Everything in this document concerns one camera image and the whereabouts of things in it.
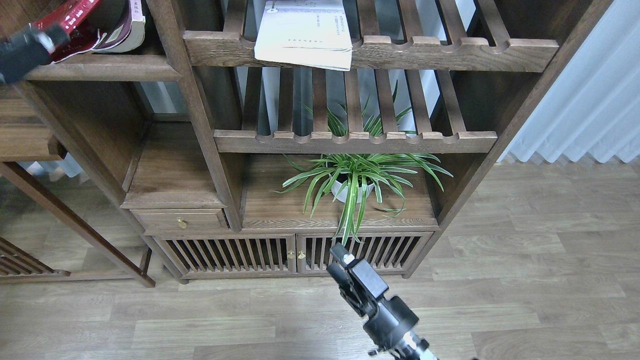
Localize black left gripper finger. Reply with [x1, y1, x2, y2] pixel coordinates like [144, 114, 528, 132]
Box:
[0, 23, 70, 84]

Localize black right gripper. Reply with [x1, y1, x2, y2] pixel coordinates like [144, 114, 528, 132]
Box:
[327, 243, 419, 351]

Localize red paperback book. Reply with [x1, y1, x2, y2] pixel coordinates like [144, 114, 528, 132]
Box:
[30, 0, 107, 64]

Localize maroon book white characters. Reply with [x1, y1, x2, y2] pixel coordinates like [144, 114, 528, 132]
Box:
[93, 0, 148, 54]

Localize white paperback book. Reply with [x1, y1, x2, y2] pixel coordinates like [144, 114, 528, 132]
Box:
[253, 0, 353, 72]

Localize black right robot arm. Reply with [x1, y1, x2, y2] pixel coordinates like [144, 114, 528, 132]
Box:
[327, 243, 437, 360]

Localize wooden side rack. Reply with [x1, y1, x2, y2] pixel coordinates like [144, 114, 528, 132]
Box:
[1, 85, 156, 288]

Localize white plant pot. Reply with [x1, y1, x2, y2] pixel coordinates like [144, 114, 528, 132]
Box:
[330, 179, 375, 204]

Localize green spider plant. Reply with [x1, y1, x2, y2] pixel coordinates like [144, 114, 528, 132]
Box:
[272, 80, 454, 246]

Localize dark wooden bookshelf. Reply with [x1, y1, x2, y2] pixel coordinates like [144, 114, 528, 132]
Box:
[9, 0, 613, 283]

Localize brass drawer knob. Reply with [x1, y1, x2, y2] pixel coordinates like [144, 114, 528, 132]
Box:
[176, 217, 188, 229]

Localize white curtain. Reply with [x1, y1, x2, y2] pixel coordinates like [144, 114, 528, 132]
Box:
[499, 0, 640, 163]

